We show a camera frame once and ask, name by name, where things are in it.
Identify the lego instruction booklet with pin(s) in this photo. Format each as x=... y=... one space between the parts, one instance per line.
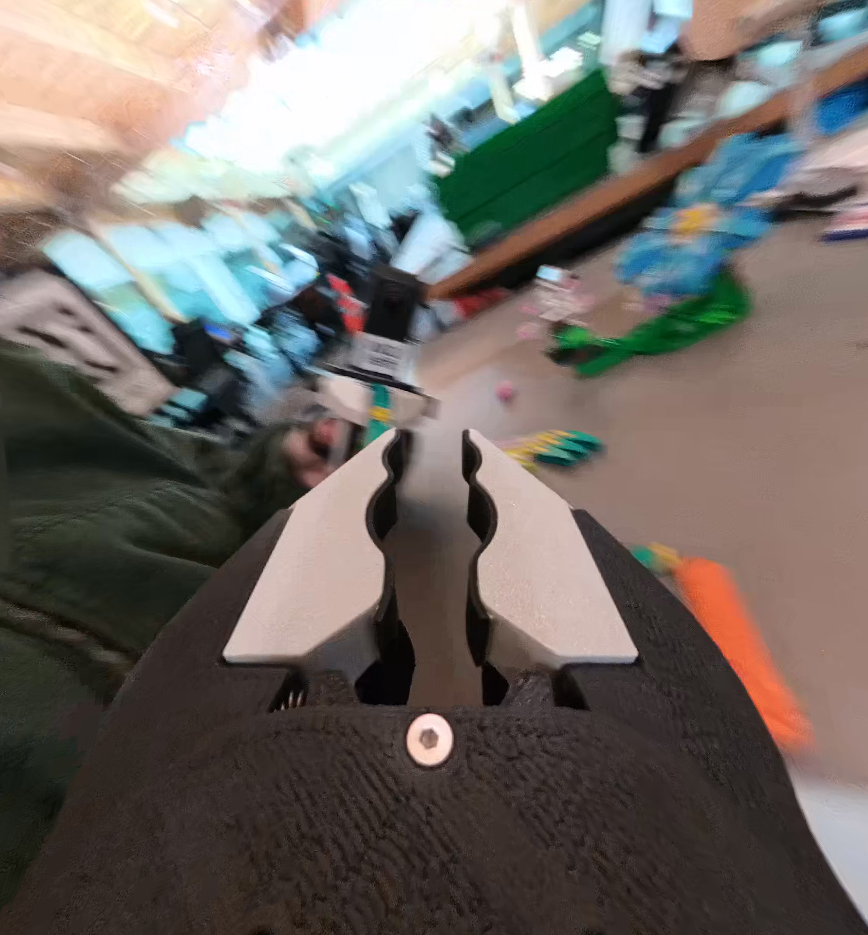
x=857 y=840

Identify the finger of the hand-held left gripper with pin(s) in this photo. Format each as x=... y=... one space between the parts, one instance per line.
x=415 y=410
x=346 y=402

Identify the person's left hand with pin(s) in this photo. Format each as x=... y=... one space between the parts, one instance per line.
x=320 y=453

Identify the teal yellow lego wing assembly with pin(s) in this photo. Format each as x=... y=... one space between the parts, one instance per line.
x=550 y=447

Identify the small pink lego piece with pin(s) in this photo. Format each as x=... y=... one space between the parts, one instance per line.
x=507 y=392

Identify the person's green jacket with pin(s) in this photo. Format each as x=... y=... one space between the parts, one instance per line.
x=76 y=548

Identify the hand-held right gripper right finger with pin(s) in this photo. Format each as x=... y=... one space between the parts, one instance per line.
x=550 y=584

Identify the teal and yellow lego wedge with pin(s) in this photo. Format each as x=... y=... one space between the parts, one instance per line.
x=656 y=559

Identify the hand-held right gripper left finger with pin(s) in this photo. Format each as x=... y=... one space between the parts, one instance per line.
x=302 y=577

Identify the orange brick separator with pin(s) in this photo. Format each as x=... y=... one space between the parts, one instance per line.
x=740 y=650

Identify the person's left forearm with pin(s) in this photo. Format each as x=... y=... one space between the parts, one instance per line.
x=266 y=475

